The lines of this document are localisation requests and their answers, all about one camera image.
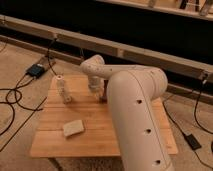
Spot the black floor cable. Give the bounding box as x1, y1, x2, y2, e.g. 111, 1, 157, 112
0, 38, 59, 153

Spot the wooden table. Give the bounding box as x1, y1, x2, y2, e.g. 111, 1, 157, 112
29, 74, 179, 158

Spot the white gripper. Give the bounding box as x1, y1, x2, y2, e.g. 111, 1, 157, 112
88, 76, 106, 101

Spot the beige sponge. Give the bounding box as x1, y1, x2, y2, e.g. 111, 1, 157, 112
63, 120, 85, 137

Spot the dark maroon ceramic bowl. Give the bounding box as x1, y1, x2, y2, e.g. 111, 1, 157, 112
101, 80, 108, 102

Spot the black power brick right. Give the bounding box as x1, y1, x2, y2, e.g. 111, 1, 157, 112
184, 134, 201, 150

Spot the black cable right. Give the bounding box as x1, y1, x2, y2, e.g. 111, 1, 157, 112
162, 78, 213, 169

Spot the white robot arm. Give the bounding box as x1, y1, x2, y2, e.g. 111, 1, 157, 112
80, 55, 175, 171

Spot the black power adapter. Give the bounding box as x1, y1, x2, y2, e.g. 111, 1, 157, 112
26, 64, 45, 78

